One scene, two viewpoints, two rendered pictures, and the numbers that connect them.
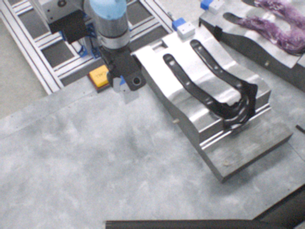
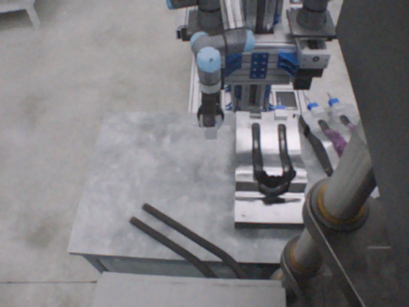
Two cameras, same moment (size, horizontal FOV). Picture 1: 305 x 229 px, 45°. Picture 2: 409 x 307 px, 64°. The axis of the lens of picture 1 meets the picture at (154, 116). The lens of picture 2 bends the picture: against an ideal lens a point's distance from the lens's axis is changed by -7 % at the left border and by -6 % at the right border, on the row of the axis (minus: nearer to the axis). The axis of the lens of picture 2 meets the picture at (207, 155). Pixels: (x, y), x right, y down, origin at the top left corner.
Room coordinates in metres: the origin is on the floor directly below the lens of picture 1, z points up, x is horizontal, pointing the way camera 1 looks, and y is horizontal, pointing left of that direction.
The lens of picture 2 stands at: (-0.15, -0.40, 2.02)
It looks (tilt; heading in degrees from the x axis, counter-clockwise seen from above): 55 degrees down; 33
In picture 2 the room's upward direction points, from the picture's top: 3 degrees counter-clockwise
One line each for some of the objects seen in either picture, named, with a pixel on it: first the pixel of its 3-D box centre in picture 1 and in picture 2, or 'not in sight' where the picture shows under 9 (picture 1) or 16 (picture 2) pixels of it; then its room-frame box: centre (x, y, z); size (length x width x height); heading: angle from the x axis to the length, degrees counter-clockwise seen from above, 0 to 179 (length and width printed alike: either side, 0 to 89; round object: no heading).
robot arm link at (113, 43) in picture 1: (113, 33); (209, 83); (0.61, 0.08, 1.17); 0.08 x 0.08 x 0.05
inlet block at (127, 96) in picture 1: (121, 80); (211, 123); (0.63, 0.09, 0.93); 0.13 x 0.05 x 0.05; 28
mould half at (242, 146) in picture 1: (209, 91); (268, 163); (0.61, -0.18, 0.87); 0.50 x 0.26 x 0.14; 28
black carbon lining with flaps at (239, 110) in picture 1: (210, 78); (272, 153); (0.62, -0.18, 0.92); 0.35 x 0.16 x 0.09; 28
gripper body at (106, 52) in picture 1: (116, 51); (210, 97); (0.62, 0.09, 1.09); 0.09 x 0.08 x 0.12; 28
